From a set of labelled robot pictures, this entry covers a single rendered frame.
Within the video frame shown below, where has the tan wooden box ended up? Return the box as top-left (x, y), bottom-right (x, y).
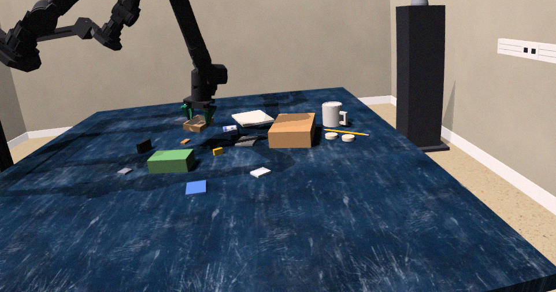
top-left (268, 113), bottom-right (316, 148)

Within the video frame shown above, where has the white mug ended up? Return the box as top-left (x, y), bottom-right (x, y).
top-left (322, 102), bottom-right (348, 127)

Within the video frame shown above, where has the white flat rectangular case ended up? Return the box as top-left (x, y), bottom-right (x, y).
top-left (250, 167), bottom-right (271, 178)

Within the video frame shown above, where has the wooden ball maze puzzle tray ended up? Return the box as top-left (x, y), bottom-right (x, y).
top-left (183, 115), bottom-right (214, 133)

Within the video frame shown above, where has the small yellow block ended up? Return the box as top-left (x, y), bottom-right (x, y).
top-left (213, 147), bottom-right (223, 156)

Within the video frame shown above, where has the beige flat disc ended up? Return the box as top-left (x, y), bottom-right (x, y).
top-left (342, 134), bottom-right (354, 142)
top-left (325, 132), bottom-right (338, 139)

